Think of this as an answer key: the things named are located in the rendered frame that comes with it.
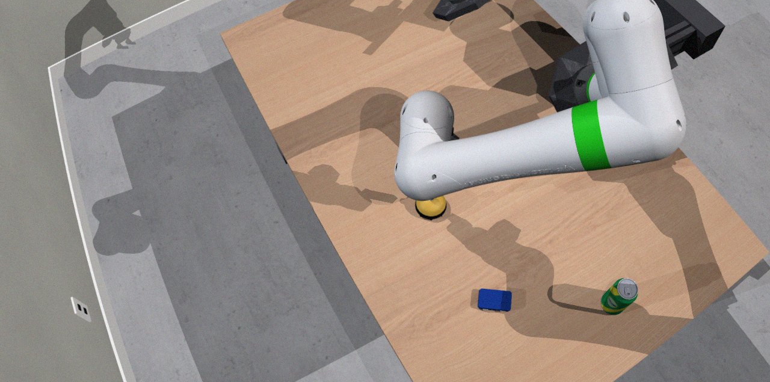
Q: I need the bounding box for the green drink can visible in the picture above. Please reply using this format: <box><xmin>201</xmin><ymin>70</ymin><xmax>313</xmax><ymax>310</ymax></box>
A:
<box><xmin>601</xmin><ymin>278</ymin><xmax>638</xmax><ymax>315</ymax></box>

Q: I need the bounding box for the yellow dome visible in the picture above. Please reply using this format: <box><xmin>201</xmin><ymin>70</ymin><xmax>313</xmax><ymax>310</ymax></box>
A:
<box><xmin>415</xmin><ymin>196</ymin><xmax>446</xmax><ymax>220</ymax></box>

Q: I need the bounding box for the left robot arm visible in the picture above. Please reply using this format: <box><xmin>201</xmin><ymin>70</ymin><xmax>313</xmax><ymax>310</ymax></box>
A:
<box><xmin>394</xmin><ymin>0</ymin><xmax>686</xmax><ymax>201</ymax></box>

